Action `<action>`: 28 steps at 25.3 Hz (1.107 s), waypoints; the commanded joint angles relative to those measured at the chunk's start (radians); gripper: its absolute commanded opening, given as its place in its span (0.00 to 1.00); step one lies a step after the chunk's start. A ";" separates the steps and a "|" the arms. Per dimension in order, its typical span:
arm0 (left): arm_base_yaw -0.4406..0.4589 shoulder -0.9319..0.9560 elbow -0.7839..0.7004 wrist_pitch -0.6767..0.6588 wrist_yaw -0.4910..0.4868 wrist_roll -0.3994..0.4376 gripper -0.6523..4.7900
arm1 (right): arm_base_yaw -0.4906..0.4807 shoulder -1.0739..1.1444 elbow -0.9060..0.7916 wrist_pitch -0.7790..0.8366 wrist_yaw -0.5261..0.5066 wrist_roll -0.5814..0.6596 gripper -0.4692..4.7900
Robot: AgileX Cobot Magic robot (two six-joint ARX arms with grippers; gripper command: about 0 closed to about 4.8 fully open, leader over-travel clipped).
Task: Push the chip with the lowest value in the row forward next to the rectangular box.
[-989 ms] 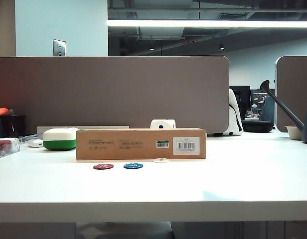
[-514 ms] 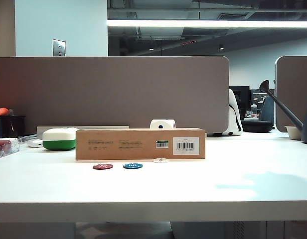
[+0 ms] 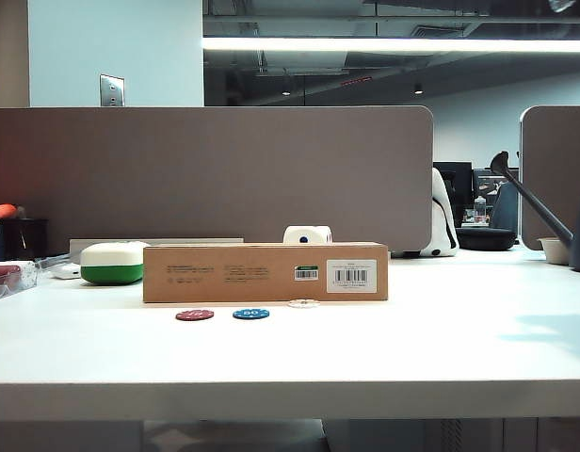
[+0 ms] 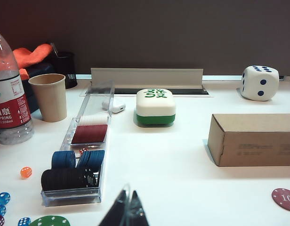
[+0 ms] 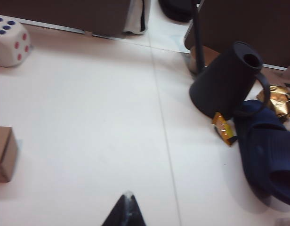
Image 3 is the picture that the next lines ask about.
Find white die blue dots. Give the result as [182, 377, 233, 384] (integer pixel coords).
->
[282, 225, 333, 247]

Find wide brown desk divider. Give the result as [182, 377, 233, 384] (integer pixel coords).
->
[0, 105, 435, 256]

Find clear box of chips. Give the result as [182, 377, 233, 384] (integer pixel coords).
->
[0, 261, 40, 300]

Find black round case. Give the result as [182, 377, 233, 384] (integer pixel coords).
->
[456, 227, 516, 251]

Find blue-grey office chair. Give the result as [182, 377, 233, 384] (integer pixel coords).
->
[489, 181, 523, 233]

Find red poker chip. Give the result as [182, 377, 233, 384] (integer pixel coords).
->
[174, 308, 216, 322]

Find white and black plush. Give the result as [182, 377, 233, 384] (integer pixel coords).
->
[391, 167, 461, 259]

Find white paper bowl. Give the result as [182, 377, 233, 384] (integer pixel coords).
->
[536, 236, 574, 266]

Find narrow brown desk divider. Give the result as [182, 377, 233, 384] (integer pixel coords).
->
[520, 105, 580, 251]

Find black cup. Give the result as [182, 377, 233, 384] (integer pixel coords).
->
[0, 217, 50, 262]

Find white and green container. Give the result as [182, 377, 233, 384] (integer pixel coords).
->
[79, 240, 151, 286]

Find black computer monitor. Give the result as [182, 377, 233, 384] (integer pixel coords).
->
[433, 161, 475, 228]

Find blue poker chip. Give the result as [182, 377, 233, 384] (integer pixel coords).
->
[232, 307, 271, 321]

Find long ceiling light strip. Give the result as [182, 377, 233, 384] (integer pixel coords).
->
[201, 36, 580, 54]

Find brown cardboard rectangular box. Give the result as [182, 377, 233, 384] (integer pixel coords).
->
[142, 242, 390, 304]

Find small white earbud case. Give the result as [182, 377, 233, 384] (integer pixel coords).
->
[50, 263, 83, 281]

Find metal wall switch plate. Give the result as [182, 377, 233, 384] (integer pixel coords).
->
[99, 73, 126, 108]

